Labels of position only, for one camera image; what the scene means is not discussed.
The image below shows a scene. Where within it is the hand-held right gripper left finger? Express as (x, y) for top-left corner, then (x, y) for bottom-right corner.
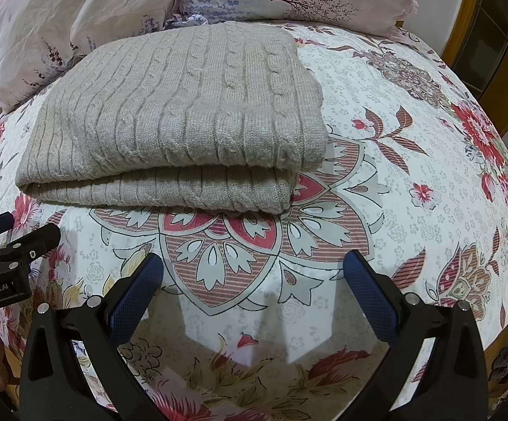
(18, 252), (169, 421)

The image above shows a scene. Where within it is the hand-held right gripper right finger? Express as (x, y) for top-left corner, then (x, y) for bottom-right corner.
(336, 249), (488, 421)

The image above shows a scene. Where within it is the beige cable-knit sweater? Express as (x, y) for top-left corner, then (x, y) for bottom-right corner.
(15, 22), (328, 215)

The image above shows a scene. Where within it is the floral bed sheet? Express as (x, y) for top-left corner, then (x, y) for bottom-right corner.
(0, 21), (508, 421)

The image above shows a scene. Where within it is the pink floral pillow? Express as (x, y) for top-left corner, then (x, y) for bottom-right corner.
(0, 0), (183, 114)

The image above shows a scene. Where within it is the blue white patterned cloth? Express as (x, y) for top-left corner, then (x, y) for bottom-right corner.
(165, 11), (209, 29)

